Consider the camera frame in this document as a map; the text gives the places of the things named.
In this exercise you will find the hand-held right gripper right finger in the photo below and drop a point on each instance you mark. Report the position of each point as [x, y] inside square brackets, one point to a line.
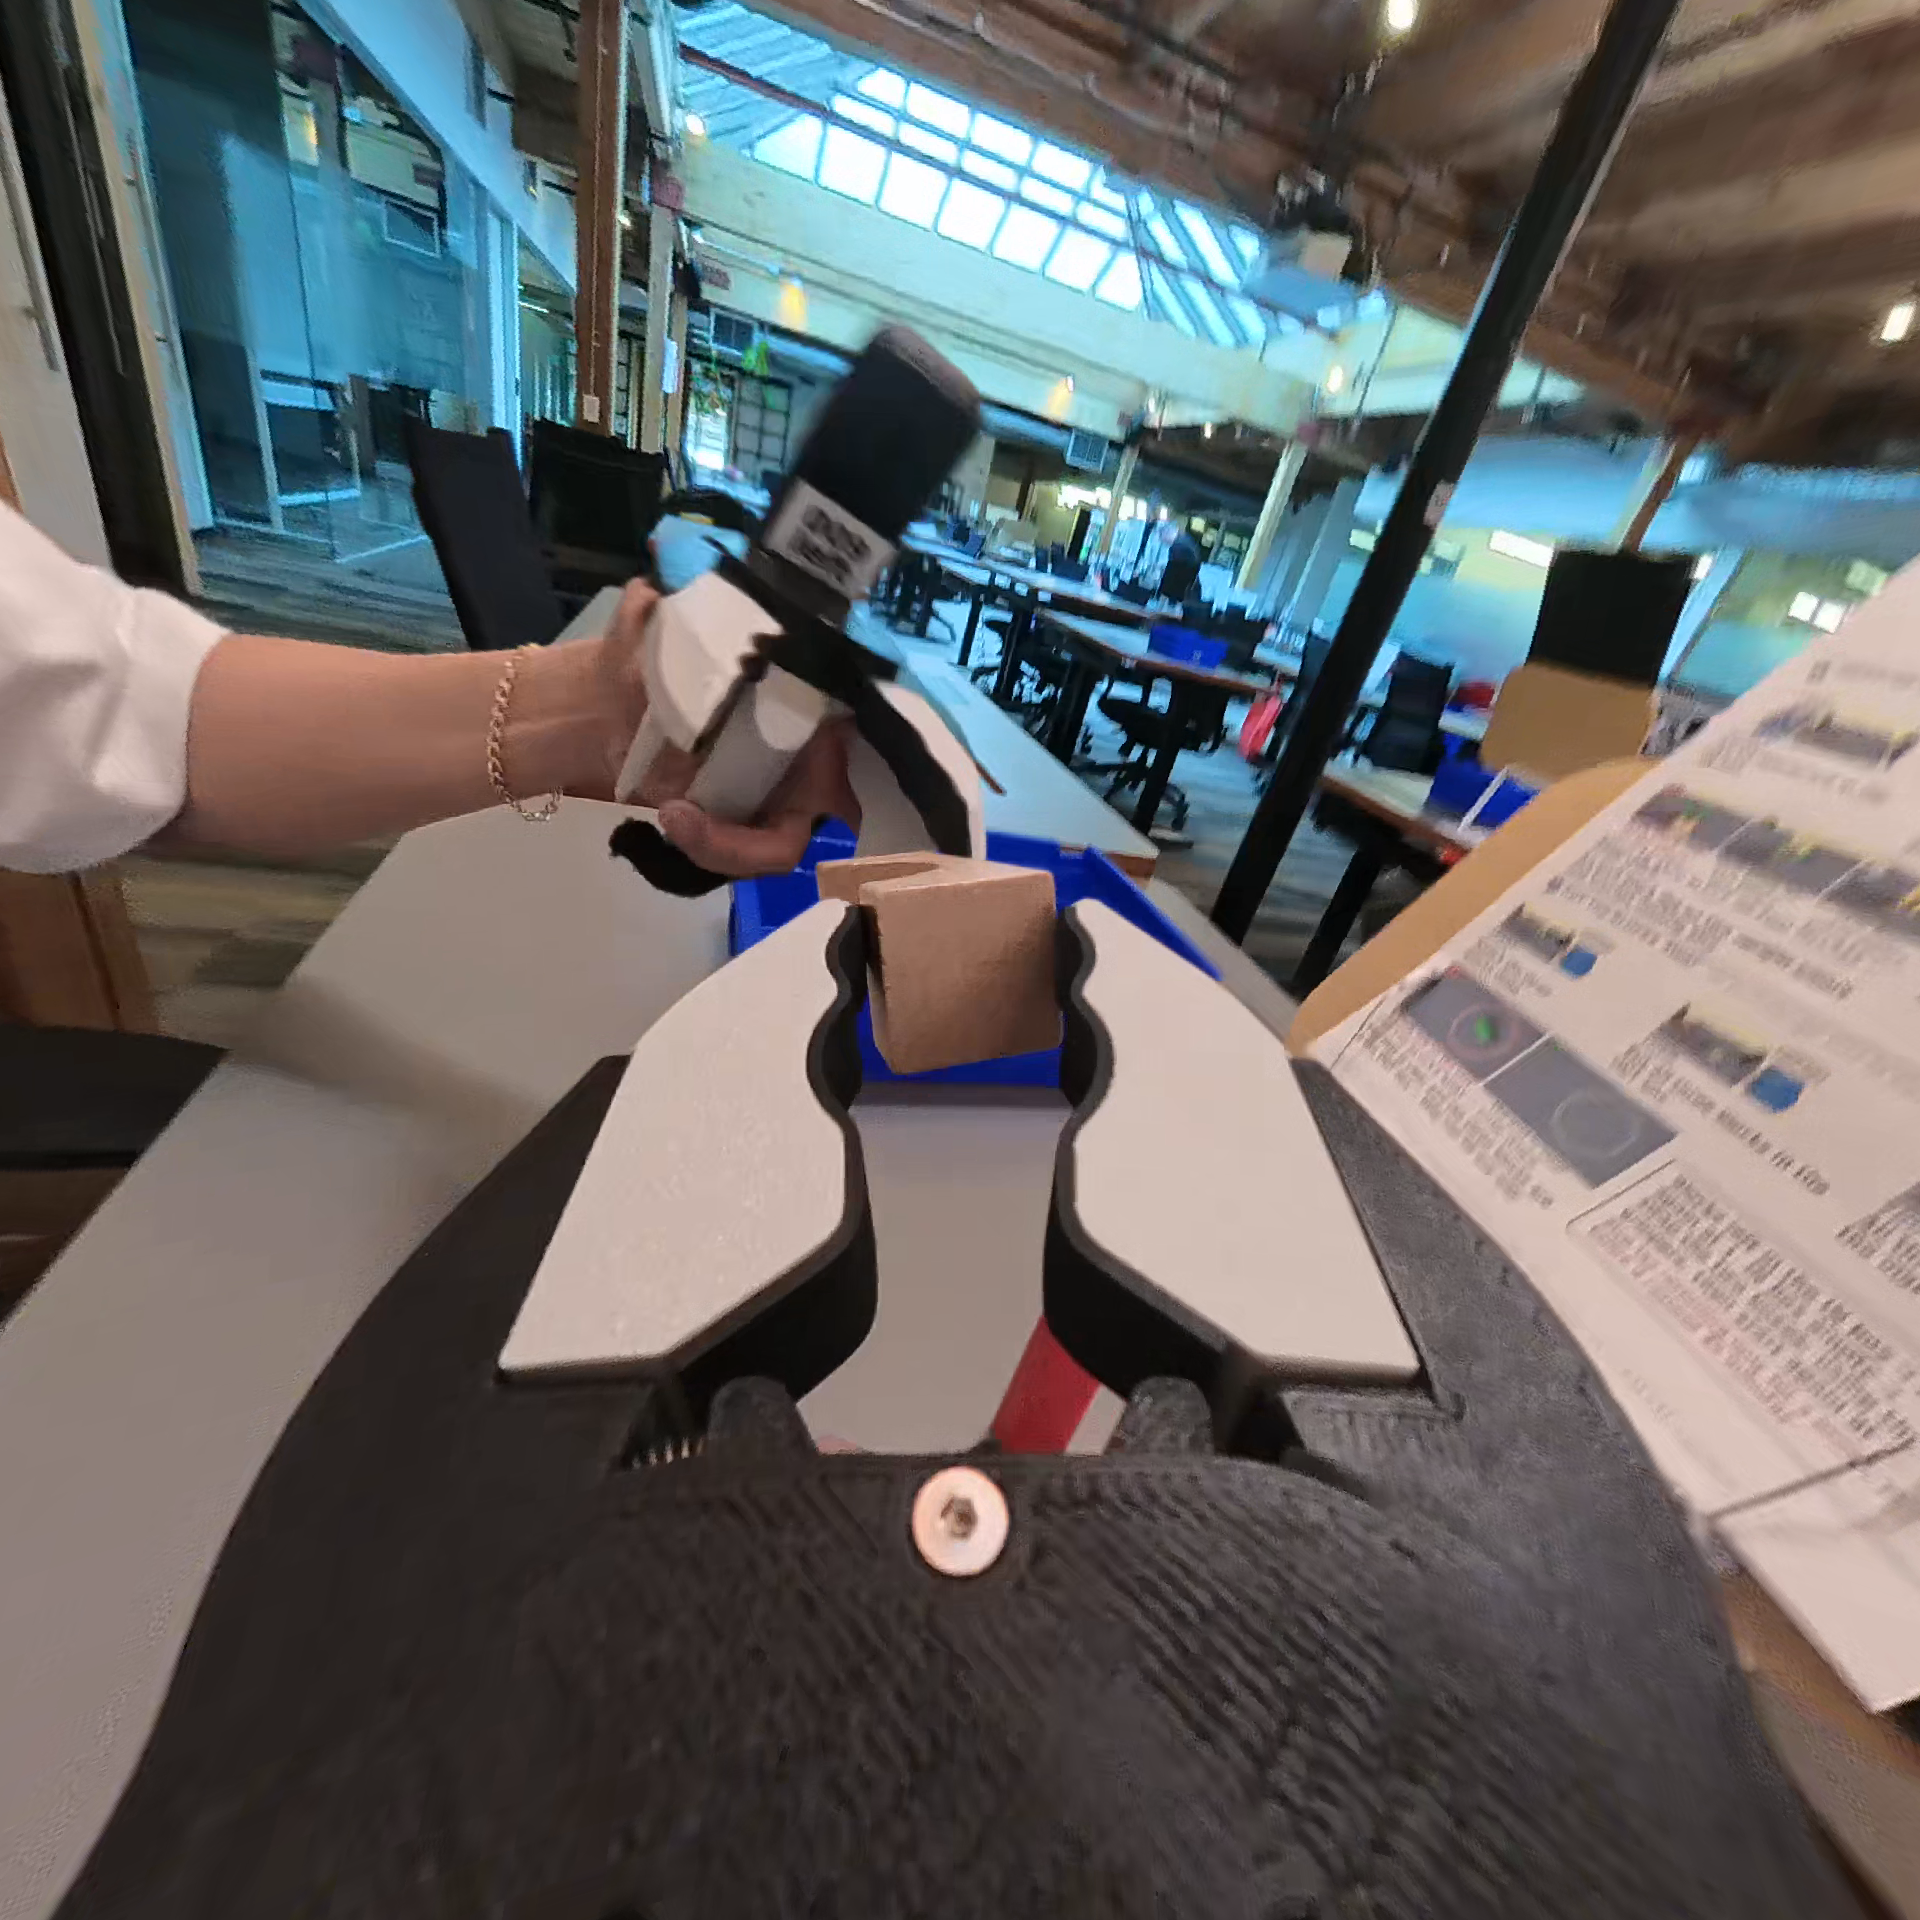
[1229, 1186]

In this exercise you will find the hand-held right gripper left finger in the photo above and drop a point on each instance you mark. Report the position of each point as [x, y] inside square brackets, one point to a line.
[704, 1186]

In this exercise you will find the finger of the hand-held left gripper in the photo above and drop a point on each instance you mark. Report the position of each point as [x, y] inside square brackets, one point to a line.
[937, 781]
[697, 661]

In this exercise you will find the natural wooden arch block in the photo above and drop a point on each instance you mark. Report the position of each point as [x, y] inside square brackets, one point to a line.
[960, 974]

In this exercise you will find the blue plastic bin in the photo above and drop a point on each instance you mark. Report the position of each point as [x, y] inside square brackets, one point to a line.
[773, 917]
[1476, 787]
[1188, 644]

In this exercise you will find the long red rectangular block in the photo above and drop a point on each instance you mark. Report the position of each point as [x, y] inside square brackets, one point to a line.
[1042, 1395]

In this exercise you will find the person's left forearm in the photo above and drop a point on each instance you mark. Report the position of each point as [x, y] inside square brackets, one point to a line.
[358, 735]

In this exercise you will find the person's left hand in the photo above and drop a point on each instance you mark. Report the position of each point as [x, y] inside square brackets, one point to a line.
[733, 845]

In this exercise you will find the black office chair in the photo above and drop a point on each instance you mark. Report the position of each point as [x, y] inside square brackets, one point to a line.
[1161, 721]
[1401, 715]
[600, 505]
[480, 541]

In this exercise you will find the red bag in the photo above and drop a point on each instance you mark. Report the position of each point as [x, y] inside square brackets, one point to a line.
[1278, 706]

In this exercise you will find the printed instruction sheet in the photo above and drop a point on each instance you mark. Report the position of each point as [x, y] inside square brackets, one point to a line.
[1650, 1126]

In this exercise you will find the black metal pole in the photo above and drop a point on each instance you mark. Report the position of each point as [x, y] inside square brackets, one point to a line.
[1449, 436]

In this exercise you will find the tan cardboard panel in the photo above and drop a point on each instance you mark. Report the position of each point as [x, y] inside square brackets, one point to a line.
[1568, 721]

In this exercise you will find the person's white shirt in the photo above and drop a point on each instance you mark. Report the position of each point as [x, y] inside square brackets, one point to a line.
[90, 706]

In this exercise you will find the black upright panel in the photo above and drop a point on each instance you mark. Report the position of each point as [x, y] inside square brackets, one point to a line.
[1611, 609]

